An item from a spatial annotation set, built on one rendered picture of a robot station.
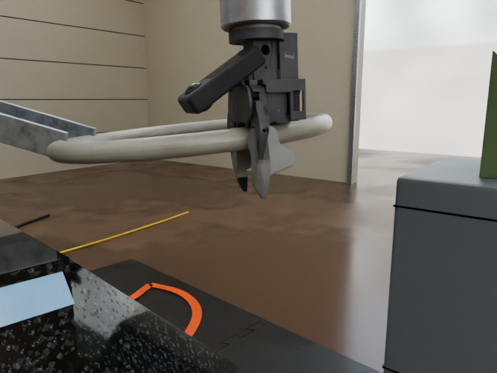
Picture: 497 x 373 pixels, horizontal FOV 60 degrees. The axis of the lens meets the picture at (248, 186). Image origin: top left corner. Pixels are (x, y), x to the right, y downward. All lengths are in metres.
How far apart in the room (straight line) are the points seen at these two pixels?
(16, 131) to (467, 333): 0.91
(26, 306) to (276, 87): 0.37
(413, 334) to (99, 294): 0.68
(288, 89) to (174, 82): 6.51
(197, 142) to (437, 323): 0.64
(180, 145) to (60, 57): 6.19
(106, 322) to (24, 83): 6.00
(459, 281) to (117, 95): 6.60
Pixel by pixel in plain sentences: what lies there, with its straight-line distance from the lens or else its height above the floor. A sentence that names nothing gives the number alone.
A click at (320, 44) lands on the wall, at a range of 5.54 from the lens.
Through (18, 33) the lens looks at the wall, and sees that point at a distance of 6.49.
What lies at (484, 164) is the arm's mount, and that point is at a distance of 0.96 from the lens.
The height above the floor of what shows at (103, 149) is 0.94.
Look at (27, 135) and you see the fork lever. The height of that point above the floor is 0.94.
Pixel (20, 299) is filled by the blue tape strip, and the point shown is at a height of 0.81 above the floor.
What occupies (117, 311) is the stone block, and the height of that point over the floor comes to 0.76.
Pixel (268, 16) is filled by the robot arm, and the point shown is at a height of 1.10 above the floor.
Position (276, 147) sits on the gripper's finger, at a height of 0.94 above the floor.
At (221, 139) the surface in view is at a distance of 0.55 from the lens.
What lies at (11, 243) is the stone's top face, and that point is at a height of 0.83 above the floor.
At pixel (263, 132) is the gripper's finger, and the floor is 0.96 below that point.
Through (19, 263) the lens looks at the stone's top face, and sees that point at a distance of 0.52.
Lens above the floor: 1.00
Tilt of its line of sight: 11 degrees down
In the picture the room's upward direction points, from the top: straight up
